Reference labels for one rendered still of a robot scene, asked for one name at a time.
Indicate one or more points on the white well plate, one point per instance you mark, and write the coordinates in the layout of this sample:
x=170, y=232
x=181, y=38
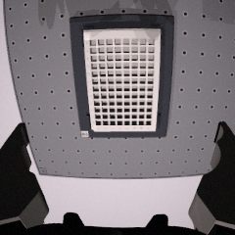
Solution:
x=110, y=101

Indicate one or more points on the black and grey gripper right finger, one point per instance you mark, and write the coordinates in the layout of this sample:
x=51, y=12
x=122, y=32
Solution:
x=213, y=208

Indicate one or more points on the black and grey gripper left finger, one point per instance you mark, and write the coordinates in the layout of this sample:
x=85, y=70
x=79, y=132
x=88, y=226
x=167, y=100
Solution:
x=22, y=203

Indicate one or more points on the grey perforated base plate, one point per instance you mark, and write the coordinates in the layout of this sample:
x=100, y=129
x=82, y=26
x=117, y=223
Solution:
x=38, y=41

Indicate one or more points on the dark grey rectangular frame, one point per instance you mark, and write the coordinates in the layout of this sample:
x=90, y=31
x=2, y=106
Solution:
x=78, y=24

